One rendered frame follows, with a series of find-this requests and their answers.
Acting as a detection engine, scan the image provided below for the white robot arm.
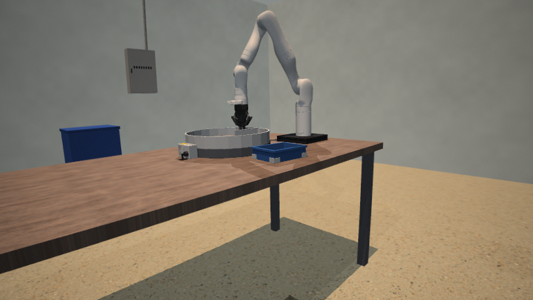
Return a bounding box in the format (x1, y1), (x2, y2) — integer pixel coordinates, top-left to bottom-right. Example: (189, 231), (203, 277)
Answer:
(227, 10), (313, 136)

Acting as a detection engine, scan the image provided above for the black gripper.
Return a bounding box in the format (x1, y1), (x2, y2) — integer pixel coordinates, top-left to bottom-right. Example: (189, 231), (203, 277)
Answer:
(231, 104), (252, 130)

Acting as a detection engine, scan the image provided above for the blue crate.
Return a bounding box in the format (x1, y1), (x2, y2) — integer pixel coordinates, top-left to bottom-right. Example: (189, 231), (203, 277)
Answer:
(251, 142), (307, 164)

